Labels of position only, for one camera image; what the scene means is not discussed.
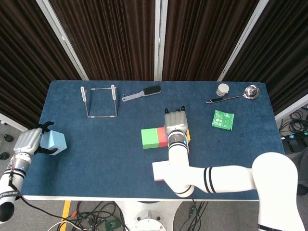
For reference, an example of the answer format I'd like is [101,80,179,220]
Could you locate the grey brush black bristles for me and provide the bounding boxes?
[121,85,162,103]

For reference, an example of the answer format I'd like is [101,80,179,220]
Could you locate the metal wire stand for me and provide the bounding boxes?
[80,84,119,119]

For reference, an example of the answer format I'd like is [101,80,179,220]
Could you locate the green circuit board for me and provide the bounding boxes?
[104,219,121,231]

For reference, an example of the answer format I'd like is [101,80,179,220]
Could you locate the blue felt table cover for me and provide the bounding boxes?
[20,80,297,200]

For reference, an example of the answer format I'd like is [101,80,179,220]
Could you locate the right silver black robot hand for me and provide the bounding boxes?
[164,105,189,135]

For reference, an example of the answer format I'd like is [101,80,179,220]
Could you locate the green foil packet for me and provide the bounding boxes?
[211,109,235,131]

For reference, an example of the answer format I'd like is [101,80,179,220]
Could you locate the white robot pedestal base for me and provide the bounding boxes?
[115,201,181,231]

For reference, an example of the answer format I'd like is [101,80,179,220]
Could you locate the small white jar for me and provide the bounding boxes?
[216,83,230,97]

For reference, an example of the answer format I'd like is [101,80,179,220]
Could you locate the black floor cable bundle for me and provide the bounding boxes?
[69,201,126,231]
[279,108,308,137]
[178,201,210,231]

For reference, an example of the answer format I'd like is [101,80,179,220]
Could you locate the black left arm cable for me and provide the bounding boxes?
[8,177,73,221]

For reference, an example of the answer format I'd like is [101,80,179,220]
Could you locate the light blue cube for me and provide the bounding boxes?
[39,130,67,156]

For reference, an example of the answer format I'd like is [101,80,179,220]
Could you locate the white partition frame post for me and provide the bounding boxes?
[275,93,308,122]
[36,0,89,81]
[216,0,270,82]
[0,113,37,138]
[154,0,168,81]

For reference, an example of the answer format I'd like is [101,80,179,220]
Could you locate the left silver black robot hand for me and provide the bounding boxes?
[13,121,58,156]

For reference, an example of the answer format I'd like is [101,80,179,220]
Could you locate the steel ladle black handle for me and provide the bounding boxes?
[205,84,260,104]

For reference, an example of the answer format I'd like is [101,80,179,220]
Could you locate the dark brown pleated curtain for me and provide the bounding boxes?
[49,0,156,81]
[162,0,259,82]
[223,0,308,116]
[0,0,82,132]

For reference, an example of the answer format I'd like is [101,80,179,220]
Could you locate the white pink cube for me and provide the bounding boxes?
[152,161,170,182]

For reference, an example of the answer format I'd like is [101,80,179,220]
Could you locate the green cube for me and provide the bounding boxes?
[141,128,159,150]

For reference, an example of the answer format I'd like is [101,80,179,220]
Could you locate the red orange cube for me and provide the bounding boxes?
[156,127,168,148]

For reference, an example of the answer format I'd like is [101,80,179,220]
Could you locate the dark grey trouser leg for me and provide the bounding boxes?
[285,148,308,195]

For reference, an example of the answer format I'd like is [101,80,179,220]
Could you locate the white floor cable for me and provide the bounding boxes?
[48,220,85,231]

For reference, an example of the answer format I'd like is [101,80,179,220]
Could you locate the black power strip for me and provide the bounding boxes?
[280,134,303,153]

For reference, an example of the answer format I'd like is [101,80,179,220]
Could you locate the yellow floor tape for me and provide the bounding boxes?
[61,201,72,222]

